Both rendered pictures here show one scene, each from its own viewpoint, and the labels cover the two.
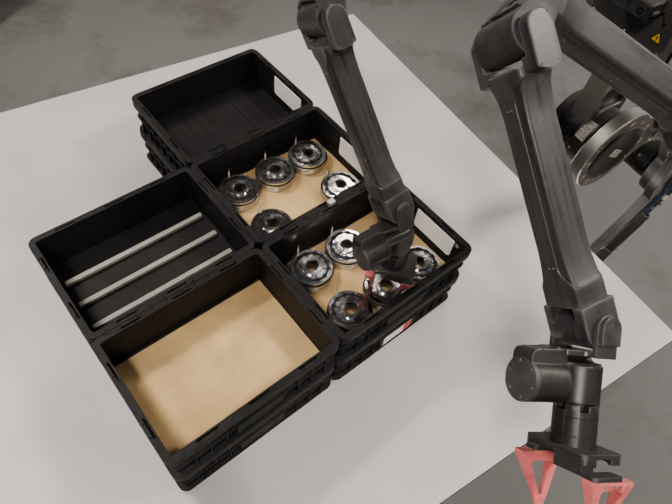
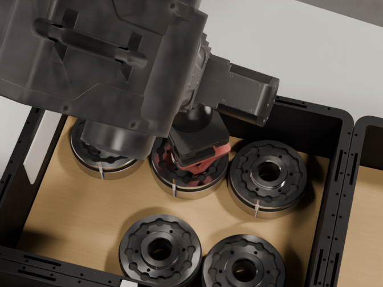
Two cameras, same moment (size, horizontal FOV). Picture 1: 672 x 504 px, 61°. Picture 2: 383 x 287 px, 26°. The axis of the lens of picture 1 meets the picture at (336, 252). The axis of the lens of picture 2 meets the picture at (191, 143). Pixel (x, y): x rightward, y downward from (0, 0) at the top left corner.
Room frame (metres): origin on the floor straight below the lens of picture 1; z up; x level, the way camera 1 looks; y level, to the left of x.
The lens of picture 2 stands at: (0.98, 0.35, 1.81)
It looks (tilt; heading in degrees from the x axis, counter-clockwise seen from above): 60 degrees down; 241
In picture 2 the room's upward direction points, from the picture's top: straight up
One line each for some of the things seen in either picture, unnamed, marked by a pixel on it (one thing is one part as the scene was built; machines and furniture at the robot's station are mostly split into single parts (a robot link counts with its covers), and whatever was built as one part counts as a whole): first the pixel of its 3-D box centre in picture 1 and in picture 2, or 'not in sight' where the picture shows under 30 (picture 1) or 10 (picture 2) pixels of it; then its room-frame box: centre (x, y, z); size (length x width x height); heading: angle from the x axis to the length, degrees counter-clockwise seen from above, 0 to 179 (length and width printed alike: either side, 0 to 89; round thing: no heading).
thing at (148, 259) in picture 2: (346, 244); (159, 249); (0.82, -0.02, 0.86); 0.05 x 0.05 x 0.01
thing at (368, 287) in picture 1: (385, 286); (189, 155); (0.72, -0.13, 0.86); 0.10 x 0.10 x 0.01
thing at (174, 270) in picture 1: (149, 259); not in sight; (0.69, 0.42, 0.87); 0.40 x 0.30 x 0.11; 137
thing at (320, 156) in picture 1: (307, 153); not in sight; (1.11, 0.12, 0.86); 0.10 x 0.10 x 0.01
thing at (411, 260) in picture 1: (394, 256); (189, 104); (0.72, -0.13, 0.98); 0.10 x 0.07 x 0.07; 84
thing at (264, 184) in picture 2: (350, 308); (268, 172); (0.64, -0.05, 0.86); 0.05 x 0.05 x 0.01
